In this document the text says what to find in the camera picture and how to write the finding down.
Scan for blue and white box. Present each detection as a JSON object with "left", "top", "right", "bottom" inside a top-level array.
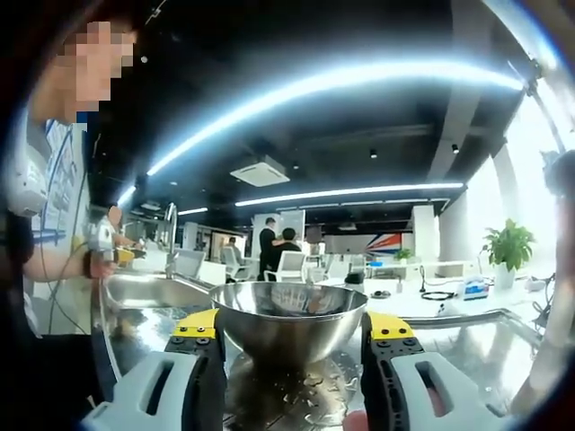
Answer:
[{"left": 461, "top": 276, "right": 491, "bottom": 302}]

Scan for person's white blue shirt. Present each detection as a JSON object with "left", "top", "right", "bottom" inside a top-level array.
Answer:
[{"left": 0, "top": 110, "right": 99, "bottom": 339}]

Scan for person's right hand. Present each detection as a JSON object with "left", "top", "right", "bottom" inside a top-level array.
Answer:
[{"left": 342, "top": 409, "right": 370, "bottom": 431}]

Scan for white office chair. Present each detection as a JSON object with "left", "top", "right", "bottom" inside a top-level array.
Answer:
[
  {"left": 220, "top": 245, "right": 253, "bottom": 280},
  {"left": 263, "top": 250, "right": 308, "bottom": 283}
]

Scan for chrome kitchen faucet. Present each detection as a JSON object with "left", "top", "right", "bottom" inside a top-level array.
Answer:
[{"left": 163, "top": 201, "right": 181, "bottom": 280}]

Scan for ceiling air conditioner unit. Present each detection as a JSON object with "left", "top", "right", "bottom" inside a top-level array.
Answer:
[{"left": 229, "top": 154, "right": 292, "bottom": 188}]

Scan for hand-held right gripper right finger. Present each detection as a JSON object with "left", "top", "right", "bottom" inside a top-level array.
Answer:
[{"left": 360, "top": 311, "right": 509, "bottom": 431}]

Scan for person's left hand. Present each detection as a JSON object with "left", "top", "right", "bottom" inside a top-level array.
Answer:
[{"left": 90, "top": 258, "right": 116, "bottom": 278}]

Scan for large potted green plant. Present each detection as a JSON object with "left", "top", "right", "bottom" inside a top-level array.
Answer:
[{"left": 482, "top": 217, "right": 536, "bottom": 289}]

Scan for long curved ceiling light strip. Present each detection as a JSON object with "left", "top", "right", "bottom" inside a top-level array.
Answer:
[{"left": 146, "top": 61, "right": 526, "bottom": 177}]

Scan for red blue wall mural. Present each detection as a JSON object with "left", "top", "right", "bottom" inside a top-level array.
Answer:
[{"left": 365, "top": 232, "right": 413, "bottom": 260}]

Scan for person's dark trousers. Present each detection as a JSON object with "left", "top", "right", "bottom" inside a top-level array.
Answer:
[{"left": 0, "top": 330, "right": 116, "bottom": 431}]

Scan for white chest-worn device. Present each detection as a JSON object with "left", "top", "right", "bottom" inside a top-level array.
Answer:
[{"left": 4, "top": 150, "right": 49, "bottom": 217}]

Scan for stainless steel bowl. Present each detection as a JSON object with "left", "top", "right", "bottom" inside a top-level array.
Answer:
[{"left": 208, "top": 281, "right": 370, "bottom": 366}]

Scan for stainless steel sink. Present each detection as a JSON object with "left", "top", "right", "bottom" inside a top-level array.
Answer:
[{"left": 95, "top": 272, "right": 217, "bottom": 312}]

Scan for straight ceiling light strip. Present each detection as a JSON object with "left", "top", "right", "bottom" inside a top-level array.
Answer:
[{"left": 234, "top": 180, "right": 464, "bottom": 208}]

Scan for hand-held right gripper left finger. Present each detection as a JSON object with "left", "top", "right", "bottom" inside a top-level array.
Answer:
[{"left": 80, "top": 307, "right": 226, "bottom": 431}]

